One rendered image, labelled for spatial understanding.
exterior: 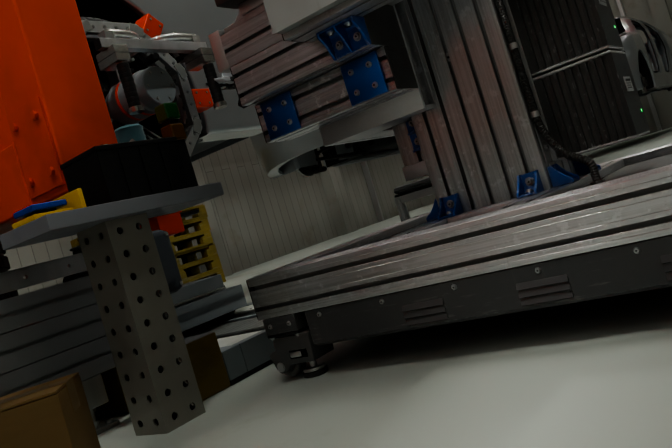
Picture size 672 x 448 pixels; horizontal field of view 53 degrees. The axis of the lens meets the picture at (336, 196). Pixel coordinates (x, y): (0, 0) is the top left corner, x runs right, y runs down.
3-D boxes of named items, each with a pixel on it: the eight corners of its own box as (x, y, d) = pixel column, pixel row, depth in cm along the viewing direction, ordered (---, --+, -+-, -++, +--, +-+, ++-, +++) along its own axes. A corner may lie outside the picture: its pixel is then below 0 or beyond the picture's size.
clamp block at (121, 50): (114, 71, 200) (108, 54, 201) (132, 60, 195) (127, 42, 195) (99, 71, 196) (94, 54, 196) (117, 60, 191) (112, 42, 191)
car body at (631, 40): (596, 116, 1418) (576, 53, 1422) (692, 85, 1309) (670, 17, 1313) (512, 134, 1017) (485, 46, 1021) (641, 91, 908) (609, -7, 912)
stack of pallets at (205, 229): (179, 293, 708) (157, 221, 711) (229, 280, 664) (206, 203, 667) (87, 325, 617) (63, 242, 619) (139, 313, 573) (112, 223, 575)
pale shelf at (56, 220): (177, 212, 161) (173, 199, 161) (225, 194, 151) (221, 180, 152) (2, 251, 127) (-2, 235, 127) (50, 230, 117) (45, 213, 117)
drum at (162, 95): (143, 126, 229) (131, 86, 229) (184, 105, 216) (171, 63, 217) (108, 129, 218) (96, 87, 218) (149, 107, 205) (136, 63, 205)
